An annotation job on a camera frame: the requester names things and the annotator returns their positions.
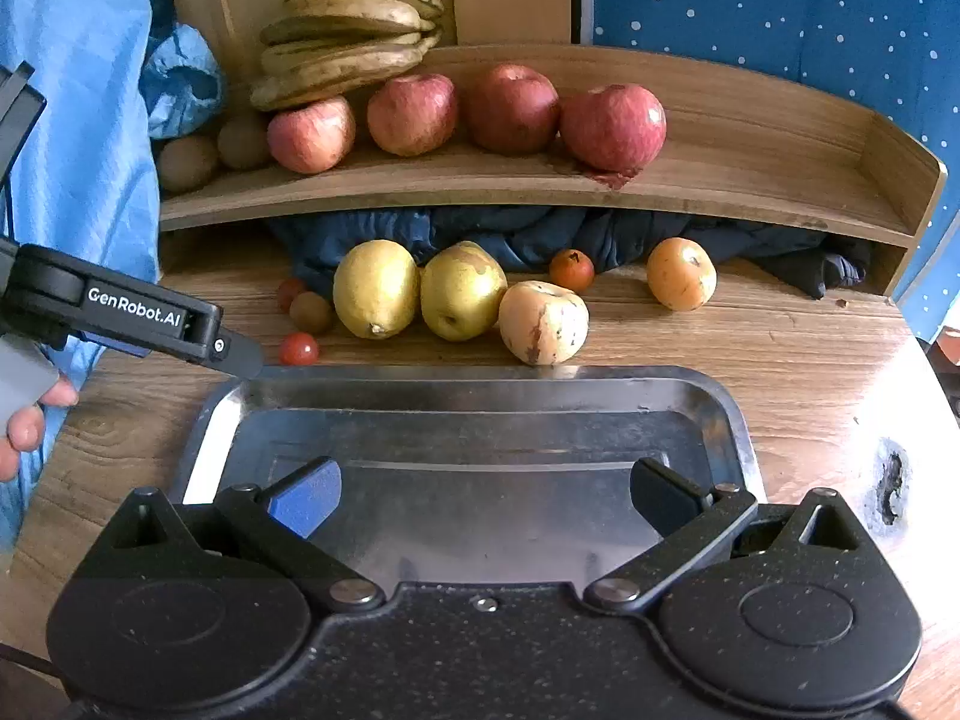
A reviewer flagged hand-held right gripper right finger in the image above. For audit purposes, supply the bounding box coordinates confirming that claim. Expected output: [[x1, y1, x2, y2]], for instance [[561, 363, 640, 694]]
[[583, 456, 875, 614]]

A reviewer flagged small orange tangerine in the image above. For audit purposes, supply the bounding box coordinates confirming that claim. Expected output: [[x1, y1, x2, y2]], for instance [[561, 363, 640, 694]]
[[549, 249, 596, 292]]

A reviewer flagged bunch of bananas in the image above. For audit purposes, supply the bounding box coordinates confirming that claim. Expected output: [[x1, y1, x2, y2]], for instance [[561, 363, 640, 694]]
[[250, 0, 445, 112]]

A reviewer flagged dark blue cloth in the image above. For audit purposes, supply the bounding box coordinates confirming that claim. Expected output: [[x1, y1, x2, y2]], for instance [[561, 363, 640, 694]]
[[266, 202, 875, 301]]

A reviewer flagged blue polka-dot fabric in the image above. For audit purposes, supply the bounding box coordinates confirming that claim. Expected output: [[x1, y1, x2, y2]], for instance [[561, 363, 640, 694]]
[[581, 0, 960, 342]]

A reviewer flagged small brown kiwi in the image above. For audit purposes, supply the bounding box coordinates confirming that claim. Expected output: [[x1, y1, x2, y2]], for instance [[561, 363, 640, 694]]
[[289, 291, 336, 336]]

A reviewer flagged orange-yellow round fruit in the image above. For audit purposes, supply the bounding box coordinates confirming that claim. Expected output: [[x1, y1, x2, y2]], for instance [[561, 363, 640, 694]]
[[646, 237, 718, 313]]

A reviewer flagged yellow lemon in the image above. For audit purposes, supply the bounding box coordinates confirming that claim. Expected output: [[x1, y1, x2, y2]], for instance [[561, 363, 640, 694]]
[[332, 238, 421, 341]]

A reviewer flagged wooden desk shelf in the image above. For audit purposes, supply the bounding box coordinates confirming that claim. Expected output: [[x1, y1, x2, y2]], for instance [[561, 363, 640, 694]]
[[157, 43, 947, 297]]

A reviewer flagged yellow-green pear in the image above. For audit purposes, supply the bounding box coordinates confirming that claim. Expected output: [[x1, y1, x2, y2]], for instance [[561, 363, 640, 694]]
[[418, 240, 511, 342]]

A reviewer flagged light blue curtain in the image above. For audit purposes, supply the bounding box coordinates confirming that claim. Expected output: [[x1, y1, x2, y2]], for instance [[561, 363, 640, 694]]
[[0, 0, 173, 552]]

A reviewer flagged stainless steel tray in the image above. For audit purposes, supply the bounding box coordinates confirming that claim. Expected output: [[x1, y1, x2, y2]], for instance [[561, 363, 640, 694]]
[[169, 364, 767, 593]]

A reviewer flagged blue plastic bag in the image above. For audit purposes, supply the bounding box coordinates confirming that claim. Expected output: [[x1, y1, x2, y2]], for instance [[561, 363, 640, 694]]
[[139, 22, 226, 140]]

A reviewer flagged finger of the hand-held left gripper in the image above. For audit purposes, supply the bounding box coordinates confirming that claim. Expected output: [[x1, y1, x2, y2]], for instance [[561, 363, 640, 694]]
[[208, 330, 263, 380]]

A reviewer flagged person's left hand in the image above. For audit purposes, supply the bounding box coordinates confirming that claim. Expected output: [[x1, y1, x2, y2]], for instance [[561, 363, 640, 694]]
[[0, 376, 80, 482]]

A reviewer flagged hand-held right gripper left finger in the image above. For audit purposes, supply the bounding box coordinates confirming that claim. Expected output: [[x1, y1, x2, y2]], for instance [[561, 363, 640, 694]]
[[94, 456, 387, 614]]

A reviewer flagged striped pepino melon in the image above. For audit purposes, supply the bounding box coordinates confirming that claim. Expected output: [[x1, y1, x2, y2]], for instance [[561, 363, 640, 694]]
[[497, 280, 590, 367]]

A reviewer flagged red apple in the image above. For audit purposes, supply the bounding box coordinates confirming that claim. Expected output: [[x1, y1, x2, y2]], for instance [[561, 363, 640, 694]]
[[366, 73, 460, 158], [266, 95, 357, 175], [459, 64, 562, 156], [559, 82, 668, 173]]

